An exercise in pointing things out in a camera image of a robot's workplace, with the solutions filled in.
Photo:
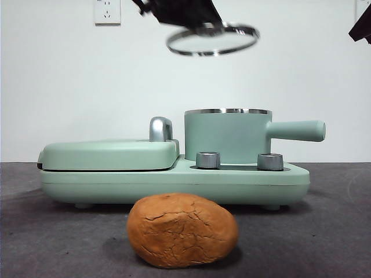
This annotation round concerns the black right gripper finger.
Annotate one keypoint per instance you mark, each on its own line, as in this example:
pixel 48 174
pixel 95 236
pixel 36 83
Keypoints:
pixel 362 32

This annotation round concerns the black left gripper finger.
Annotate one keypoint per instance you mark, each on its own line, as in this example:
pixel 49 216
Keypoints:
pixel 211 16
pixel 179 21

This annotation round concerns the glass lid with green knob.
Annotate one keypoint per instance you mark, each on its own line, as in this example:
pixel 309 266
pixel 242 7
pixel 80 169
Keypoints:
pixel 208 43

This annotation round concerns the brown potato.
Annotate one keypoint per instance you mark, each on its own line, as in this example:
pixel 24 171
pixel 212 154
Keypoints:
pixel 182 231

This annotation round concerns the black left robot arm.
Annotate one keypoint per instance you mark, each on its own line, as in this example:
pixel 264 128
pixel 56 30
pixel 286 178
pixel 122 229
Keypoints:
pixel 176 5

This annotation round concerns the silver control knob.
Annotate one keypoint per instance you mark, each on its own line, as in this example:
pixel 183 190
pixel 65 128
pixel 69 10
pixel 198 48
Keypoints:
pixel 269 162
pixel 207 160

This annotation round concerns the green breakfast machine base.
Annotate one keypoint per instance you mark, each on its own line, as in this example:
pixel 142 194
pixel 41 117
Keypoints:
pixel 174 185

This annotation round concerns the white wall socket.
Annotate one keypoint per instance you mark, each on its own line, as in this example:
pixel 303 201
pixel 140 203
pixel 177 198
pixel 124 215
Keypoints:
pixel 107 13
pixel 360 8

